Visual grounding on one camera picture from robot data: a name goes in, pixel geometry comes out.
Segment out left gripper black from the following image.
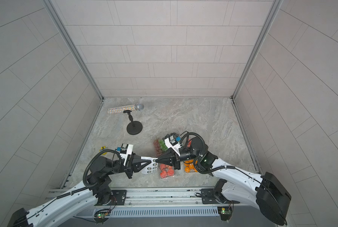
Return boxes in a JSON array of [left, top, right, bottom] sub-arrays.
[[105, 153, 150, 181]]

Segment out white sticker sheet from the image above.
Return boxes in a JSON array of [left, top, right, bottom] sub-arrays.
[[140, 157, 158, 175]]

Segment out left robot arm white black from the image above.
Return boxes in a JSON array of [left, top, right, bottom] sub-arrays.
[[8, 148, 155, 227]]

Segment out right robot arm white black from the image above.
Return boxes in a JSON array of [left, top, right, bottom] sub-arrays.
[[155, 132, 292, 226]]

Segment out clear red fruit box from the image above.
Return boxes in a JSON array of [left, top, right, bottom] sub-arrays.
[[159, 164, 175, 179]]

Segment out clear orange fruit box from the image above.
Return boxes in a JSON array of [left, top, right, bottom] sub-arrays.
[[183, 159, 197, 173]]

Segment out clear grape box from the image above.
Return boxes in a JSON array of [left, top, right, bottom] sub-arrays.
[[153, 132, 180, 157]]

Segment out black microphone stand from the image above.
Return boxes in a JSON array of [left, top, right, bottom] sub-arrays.
[[123, 110, 143, 135]]

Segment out glitter microphone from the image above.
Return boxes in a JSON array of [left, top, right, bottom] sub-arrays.
[[107, 103, 144, 114]]

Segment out left circuit board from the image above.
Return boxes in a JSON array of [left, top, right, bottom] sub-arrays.
[[94, 209, 111, 224]]

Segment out circuit board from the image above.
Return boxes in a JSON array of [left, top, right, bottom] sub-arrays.
[[94, 209, 111, 224], [217, 206, 233, 221]]

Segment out right circuit board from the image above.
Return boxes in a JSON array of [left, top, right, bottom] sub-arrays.
[[217, 206, 233, 221]]

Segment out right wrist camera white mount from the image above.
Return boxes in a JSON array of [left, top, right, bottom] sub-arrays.
[[164, 135, 182, 156]]

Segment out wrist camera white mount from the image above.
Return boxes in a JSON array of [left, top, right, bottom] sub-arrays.
[[116, 143, 133, 166], [164, 135, 182, 156]]

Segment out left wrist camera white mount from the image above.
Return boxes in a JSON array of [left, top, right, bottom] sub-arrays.
[[116, 143, 133, 166]]

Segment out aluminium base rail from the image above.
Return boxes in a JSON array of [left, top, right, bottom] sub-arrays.
[[43, 185, 280, 219]]

